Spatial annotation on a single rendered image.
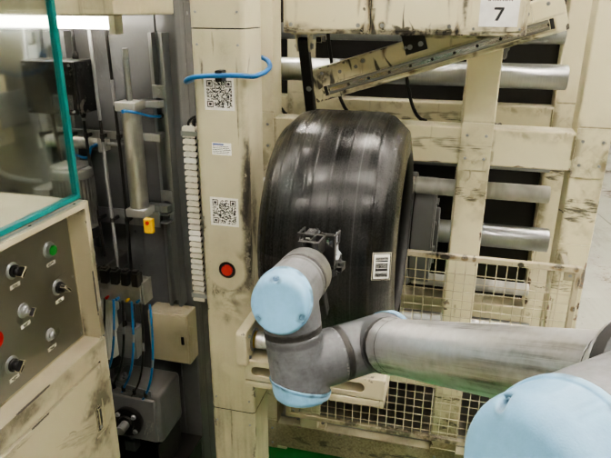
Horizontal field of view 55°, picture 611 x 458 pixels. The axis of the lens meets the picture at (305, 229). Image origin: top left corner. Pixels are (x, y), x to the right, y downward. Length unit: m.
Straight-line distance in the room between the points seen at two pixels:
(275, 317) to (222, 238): 0.68
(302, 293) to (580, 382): 0.50
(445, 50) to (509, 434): 1.38
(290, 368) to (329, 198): 0.44
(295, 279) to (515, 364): 0.34
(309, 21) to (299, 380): 1.00
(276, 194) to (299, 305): 0.45
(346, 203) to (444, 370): 0.55
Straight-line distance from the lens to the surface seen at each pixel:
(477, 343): 0.71
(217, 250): 1.54
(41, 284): 1.48
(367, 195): 1.22
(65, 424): 1.58
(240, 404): 1.76
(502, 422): 0.42
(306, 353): 0.90
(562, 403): 0.41
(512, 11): 1.57
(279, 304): 0.86
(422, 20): 1.57
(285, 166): 1.28
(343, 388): 1.52
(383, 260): 1.23
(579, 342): 0.61
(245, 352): 1.51
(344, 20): 1.60
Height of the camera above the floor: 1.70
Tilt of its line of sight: 21 degrees down
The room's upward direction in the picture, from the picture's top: straight up
